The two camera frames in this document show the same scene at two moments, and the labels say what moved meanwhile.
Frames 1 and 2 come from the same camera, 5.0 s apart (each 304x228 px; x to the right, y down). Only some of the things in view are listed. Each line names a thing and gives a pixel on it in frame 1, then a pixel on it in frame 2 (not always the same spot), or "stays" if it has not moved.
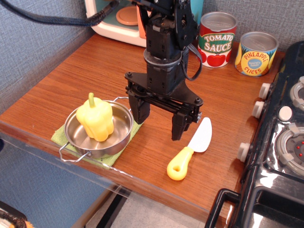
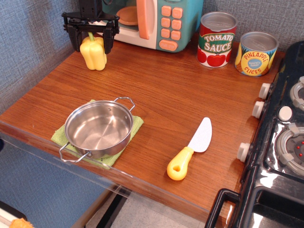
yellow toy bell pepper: x=96 y=117 to x=92 y=49
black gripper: x=164 y=82 to x=91 y=18
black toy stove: x=271 y=190 stays
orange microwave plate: x=128 y=15 stays
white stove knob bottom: x=242 y=151 stays
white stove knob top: x=264 y=90 stays
